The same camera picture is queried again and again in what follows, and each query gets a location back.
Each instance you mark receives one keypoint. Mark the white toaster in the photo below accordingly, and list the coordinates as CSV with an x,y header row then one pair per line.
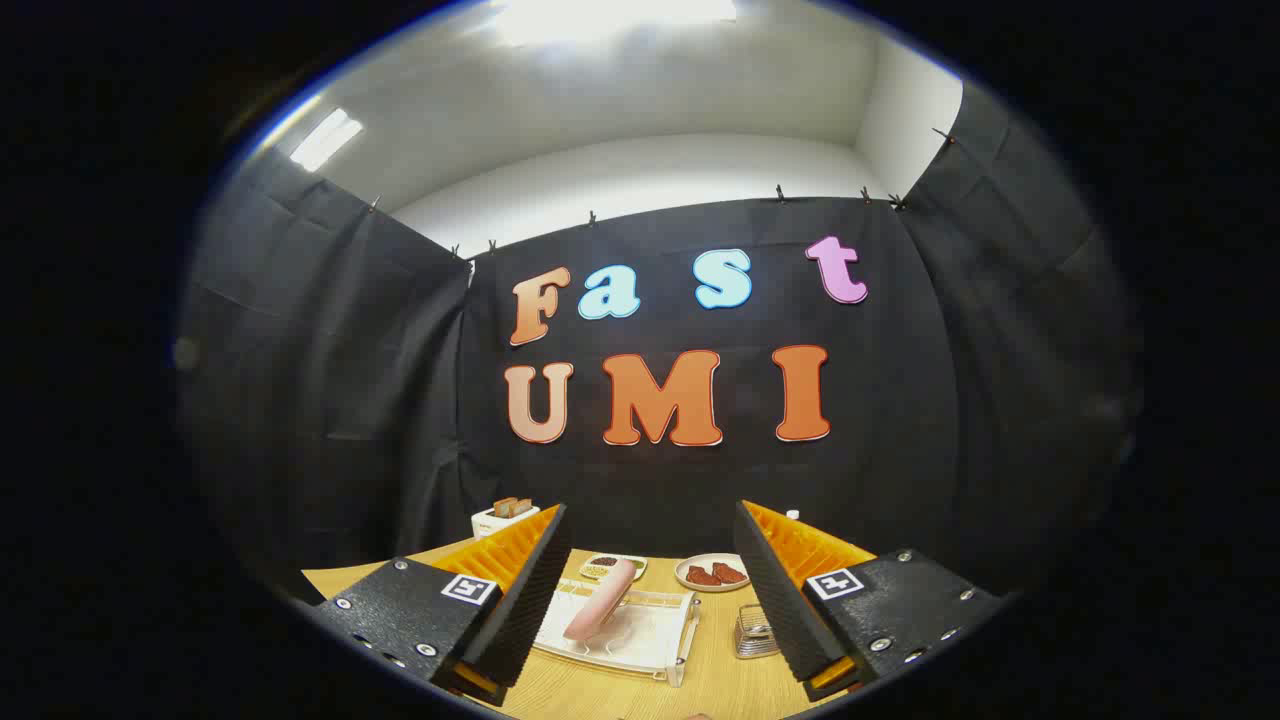
x,y
490,524

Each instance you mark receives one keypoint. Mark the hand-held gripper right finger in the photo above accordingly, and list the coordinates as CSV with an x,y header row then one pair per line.
x,y
775,590

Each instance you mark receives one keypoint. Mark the white divided dish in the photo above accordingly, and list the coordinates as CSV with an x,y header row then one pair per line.
x,y
612,568

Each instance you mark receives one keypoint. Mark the black backdrop cloth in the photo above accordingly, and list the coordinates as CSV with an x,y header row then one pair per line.
x,y
700,480

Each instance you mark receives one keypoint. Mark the narrow ceiling light panel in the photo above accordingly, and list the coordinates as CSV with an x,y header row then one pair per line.
x,y
326,140

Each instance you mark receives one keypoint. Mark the white round plate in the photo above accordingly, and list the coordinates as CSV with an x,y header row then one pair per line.
x,y
700,560

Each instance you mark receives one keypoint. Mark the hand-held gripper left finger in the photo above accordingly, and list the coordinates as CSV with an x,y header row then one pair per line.
x,y
530,600

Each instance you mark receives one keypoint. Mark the pink plate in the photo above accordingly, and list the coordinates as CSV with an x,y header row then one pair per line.
x,y
600,605

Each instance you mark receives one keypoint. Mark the red meat piece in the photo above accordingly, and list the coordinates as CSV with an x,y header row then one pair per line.
x,y
728,573
701,576

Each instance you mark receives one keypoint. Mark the wide ceiling light panel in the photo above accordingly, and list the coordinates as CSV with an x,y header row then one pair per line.
x,y
610,18

